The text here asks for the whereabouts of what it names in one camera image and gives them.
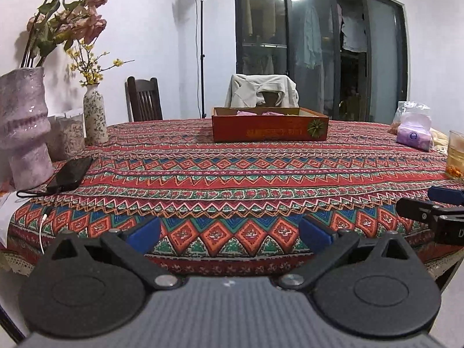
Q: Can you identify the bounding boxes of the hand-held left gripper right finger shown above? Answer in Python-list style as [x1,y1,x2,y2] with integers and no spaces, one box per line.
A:
[280,215,417,291]

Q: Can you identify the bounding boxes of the black cable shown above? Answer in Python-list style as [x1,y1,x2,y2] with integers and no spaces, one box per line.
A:
[16,185,59,198]

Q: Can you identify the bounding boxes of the clear plastic bag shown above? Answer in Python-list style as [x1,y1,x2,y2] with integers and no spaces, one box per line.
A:
[388,101,431,135]

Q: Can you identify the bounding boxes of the white paper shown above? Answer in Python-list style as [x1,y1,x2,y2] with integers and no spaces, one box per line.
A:
[0,192,17,248]

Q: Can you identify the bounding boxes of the pale yellow bag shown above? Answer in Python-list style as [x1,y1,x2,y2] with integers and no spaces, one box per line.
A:
[431,128,449,157]

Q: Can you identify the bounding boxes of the orange cardboard box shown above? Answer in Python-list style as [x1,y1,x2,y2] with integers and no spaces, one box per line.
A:
[211,106,330,143]

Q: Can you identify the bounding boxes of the black phone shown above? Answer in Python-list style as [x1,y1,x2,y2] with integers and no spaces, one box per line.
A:
[47,157,94,193]

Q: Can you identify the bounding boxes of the yellow flower branches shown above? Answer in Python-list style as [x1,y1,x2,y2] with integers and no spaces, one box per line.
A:
[67,40,135,88]

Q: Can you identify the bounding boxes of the purple ceramic vase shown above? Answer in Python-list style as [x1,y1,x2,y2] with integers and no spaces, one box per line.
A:
[0,67,55,191]

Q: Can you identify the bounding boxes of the floral ceramic vase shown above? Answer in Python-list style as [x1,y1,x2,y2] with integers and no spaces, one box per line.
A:
[83,84,109,145]

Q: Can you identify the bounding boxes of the glass cup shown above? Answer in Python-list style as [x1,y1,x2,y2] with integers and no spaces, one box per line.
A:
[447,130,464,179]

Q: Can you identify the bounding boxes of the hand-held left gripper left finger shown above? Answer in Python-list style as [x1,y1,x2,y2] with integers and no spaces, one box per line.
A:
[47,217,182,291]

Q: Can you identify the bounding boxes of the white cable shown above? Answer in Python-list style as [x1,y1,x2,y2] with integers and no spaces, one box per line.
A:
[38,208,51,255]

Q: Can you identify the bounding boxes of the clear jar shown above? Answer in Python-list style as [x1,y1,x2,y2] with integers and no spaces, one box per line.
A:
[47,109,86,162]

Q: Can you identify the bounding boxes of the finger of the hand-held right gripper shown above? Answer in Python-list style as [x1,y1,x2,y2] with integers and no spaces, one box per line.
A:
[428,186,464,205]
[396,199,464,225]

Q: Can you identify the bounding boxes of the white hanging garment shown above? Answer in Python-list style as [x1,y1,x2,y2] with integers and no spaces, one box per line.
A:
[341,12,367,53]

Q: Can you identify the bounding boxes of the glass sliding door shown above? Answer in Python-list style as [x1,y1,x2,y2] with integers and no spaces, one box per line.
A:
[235,0,408,120]

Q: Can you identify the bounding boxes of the chair with beige jacket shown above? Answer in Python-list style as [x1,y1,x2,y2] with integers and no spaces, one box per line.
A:
[225,73,300,108]

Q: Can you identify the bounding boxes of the purple tissue pack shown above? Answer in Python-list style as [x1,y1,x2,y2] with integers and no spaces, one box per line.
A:
[396,112,434,152]

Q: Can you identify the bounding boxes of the dried pink flowers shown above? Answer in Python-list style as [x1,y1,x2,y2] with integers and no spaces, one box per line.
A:
[20,0,115,69]

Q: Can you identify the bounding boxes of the red patterned tablecloth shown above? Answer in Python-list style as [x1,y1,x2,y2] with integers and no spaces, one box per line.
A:
[0,118,464,276]

